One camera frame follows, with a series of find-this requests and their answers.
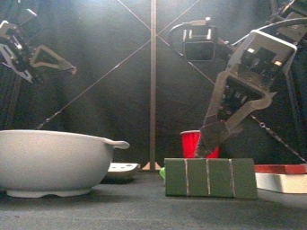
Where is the diagonal brace wire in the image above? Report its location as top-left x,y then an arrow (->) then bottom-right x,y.
114,0 -> 307,164
36,0 -> 201,130

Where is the vertical metal frame pole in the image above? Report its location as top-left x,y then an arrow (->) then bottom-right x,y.
140,0 -> 162,173

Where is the large white bowl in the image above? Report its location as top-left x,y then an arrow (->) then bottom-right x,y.
0,128 -> 132,199

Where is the green box with white stripes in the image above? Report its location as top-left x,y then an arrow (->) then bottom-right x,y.
162,157 -> 260,200

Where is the red plastic cup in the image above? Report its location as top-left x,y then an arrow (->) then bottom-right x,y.
178,129 -> 220,159

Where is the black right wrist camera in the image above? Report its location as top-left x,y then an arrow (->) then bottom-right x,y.
181,24 -> 219,63

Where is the red and white flat box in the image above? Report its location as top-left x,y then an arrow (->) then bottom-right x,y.
253,163 -> 307,195

